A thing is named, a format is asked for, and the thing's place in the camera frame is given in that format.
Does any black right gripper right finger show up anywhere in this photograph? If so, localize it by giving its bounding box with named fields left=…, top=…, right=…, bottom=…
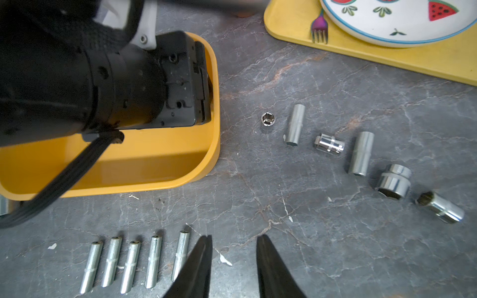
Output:
left=257, top=235, right=306, bottom=298

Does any silver socket with collar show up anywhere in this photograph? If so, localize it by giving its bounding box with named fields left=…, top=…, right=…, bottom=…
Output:
left=348, top=132, right=375, bottom=176

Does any watermelon pattern plate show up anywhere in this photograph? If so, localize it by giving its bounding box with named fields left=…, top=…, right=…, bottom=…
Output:
left=320, top=0, right=477, bottom=48

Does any yellow storage box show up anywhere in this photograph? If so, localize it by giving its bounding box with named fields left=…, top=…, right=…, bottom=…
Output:
left=1, top=33, right=221, bottom=201

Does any purple fork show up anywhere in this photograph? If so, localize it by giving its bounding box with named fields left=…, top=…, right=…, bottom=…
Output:
left=311, top=9, right=329, bottom=44

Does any short wide socket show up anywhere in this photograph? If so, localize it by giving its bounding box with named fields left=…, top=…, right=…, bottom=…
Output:
left=375, top=164, right=412, bottom=200

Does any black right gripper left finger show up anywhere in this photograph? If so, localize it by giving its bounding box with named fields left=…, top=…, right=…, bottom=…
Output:
left=164, top=235, right=212, bottom=298

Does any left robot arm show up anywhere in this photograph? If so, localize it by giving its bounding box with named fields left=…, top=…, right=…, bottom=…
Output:
left=1, top=1, right=212, bottom=228

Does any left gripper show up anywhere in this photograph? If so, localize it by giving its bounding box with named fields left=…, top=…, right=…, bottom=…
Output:
left=152, top=31, right=212, bottom=128

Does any large silver socket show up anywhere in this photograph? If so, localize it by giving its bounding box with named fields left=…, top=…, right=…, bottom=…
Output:
left=416, top=191, right=465, bottom=224

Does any small socket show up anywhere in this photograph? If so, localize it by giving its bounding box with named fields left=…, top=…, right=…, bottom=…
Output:
left=261, top=112, right=276, bottom=127

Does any yellow serving tray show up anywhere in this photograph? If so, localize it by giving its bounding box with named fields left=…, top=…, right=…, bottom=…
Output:
left=263, top=1, right=477, bottom=86

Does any dark socket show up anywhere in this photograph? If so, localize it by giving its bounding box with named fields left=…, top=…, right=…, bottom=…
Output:
left=171, top=230, right=190, bottom=282

